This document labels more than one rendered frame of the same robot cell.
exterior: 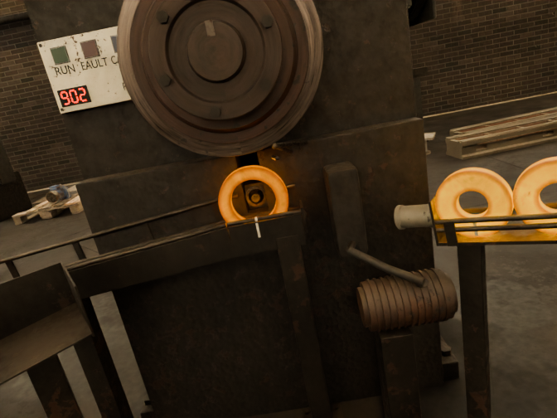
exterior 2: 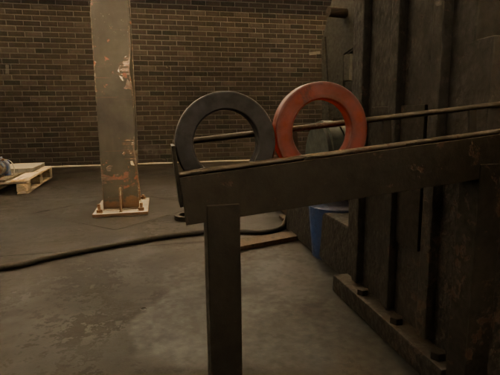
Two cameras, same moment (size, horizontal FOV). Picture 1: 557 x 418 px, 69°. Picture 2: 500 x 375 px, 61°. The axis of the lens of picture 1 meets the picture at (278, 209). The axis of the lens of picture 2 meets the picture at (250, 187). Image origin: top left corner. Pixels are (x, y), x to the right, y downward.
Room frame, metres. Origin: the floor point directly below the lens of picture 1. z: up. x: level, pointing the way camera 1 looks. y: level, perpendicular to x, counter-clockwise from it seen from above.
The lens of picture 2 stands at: (0.31, 1.30, 0.70)
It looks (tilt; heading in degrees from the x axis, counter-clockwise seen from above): 9 degrees down; 345
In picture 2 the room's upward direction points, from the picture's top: 1 degrees counter-clockwise
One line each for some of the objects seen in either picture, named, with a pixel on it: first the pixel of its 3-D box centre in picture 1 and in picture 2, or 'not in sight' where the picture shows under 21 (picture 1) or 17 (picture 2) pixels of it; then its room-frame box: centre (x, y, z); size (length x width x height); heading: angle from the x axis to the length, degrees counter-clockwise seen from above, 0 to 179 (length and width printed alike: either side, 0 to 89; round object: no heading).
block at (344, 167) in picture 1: (345, 209); not in sight; (1.03, -0.17, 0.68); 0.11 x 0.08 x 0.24; 177
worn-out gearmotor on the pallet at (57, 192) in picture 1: (61, 191); (3, 165); (5.04, 2.62, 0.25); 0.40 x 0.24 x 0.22; 177
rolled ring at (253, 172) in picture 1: (254, 200); not in sight; (1.03, 0.06, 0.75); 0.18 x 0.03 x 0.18; 88
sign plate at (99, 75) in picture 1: (97, 69); not in sight; (1.15, 0.40, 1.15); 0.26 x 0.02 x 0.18; 87
